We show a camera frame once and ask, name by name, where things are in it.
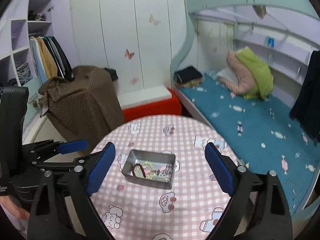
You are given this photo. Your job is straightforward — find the folded dark clothes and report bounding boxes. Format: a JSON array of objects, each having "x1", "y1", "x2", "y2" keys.
[{"x1": 174, "y1": 66, "x2": 203, "y2": 83}]

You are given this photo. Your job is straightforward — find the brown covered chair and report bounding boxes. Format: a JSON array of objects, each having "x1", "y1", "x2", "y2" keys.
[{"x1": 38, "y1": 65, "x2": 125, "y2": 155}]

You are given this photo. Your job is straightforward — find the white wardrobe with butterfly stickers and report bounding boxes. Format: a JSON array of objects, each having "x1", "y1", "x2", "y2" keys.
[{"x1": 69, "y1": 0, "x2": 198, "y2": 103}]

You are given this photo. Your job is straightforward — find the folded tan clothes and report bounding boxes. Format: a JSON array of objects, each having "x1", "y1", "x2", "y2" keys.
[{"x1": 174, "y1": 79, "x2": 203, "y2": 88}]

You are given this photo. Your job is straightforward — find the lilac shelf unit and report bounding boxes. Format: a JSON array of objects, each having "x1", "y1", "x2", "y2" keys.
[{"x1": 0, "y1": 0, "x2": 54, "y2": 135}]

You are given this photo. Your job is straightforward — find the row of hanging clothes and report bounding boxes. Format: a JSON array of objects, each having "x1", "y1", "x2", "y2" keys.
[{"x1": 29, "y1": 36, "x2": 74, "y2": 82}]

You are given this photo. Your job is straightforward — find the red stool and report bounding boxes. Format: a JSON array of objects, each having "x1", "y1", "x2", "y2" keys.
[{"x1": 122, "y1": 87, "x2": 182, "y2": 123}]

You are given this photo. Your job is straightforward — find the pink checked cartoon tablecloth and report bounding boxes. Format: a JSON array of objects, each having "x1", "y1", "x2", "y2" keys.
[{"x1": 89, "y1": 115, "x2": 250, "y2": 240}]

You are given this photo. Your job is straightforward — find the tan hanging cloth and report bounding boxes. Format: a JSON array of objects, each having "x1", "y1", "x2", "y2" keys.
[{"x1": 252, "y1": 4, "x2": 267, "y2": 19}]

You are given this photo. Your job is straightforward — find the white pillow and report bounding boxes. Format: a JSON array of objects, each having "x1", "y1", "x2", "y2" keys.
[{"x1": 216, "y1": 69, "x2": 235, "y2": 80}]

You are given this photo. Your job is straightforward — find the mint green bunk bed frame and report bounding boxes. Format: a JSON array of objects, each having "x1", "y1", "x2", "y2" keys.
[{"x1": 170, "y1": 0, "x2": 320, "y2": 213}]

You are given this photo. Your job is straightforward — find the dark hanging garment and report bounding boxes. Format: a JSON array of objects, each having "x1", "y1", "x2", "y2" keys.
[{"x1": 289, "y1": 50, "x2": 320, "y2": 140}]

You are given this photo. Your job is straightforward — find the folded pink quilt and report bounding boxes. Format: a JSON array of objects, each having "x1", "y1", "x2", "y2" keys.
[{"x1": 219, "y1": 50, "x2": 258, "y2": 94}]

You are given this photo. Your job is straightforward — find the pale yellow bead bracelet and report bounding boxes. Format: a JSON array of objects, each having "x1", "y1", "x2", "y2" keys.
[{"x1": 141, "y1": 162, "x2": 155, "y2": 179}]

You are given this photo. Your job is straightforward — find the folded green quilt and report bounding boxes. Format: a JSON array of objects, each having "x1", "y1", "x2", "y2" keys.
[{"x1": 236, "y1": 47, "x2": 274, "y2": 100}]

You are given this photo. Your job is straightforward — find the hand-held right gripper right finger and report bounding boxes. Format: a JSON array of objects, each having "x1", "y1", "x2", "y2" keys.
[{"x1": 204, "y1": 142, "x2": 293, "y2": 240}]

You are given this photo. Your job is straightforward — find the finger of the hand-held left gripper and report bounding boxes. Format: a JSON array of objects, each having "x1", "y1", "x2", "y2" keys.
[
  {"x1": 33, "y1": 152, "x2": 100, "y2": 177},
  {"x1": 23, "y1": 139, "x2": 89, "y2": 165}
]

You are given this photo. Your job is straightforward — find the white board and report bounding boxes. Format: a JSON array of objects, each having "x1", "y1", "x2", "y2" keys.
[{"x1": 117, "y1": 85, "x2": 173, "y2": 110}]

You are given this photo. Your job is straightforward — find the person's left hand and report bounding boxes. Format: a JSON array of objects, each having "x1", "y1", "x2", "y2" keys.
[{"x1": 0, "y1": 195, "x2": 31, "y2": 222}]

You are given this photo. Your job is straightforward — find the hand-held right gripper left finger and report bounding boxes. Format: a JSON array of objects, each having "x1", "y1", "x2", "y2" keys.
[{"x1": 27, "y1": 142, "x2": 117, "y2": 240}]

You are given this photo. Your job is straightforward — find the rectangular metal tin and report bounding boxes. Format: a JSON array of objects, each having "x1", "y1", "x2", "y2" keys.
[{"x1": 122, "y1": 149, "x2": 176, "y2": 190}]

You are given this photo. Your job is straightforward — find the dark red bead bracelet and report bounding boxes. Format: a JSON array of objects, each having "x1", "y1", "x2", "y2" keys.
[{"x1": 132, "y1": 164, "x2": 146, "y2": 178}]

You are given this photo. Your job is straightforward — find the teal candy print bed blanket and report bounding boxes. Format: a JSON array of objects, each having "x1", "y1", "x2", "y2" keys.
[{"x1": 179, "y1": 71, "x2": 318, "y2": 215}]

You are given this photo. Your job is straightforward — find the black garment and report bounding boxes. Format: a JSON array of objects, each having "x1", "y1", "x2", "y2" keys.
[{"x1": 104, "y1": 68, "x2": 118, "y2": 82}]

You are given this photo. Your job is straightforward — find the blue grey knitted cloth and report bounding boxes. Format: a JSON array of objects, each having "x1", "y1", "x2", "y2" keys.
[{"x1": 15, "y1": 62, "x2": 32, "y2": 85}]

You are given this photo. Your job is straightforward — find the silver metal keychain cluster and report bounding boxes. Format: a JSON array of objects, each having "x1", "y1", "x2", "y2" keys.
[{"x1": 157, "y1": 164, "x2": 173, "y2": 178}]

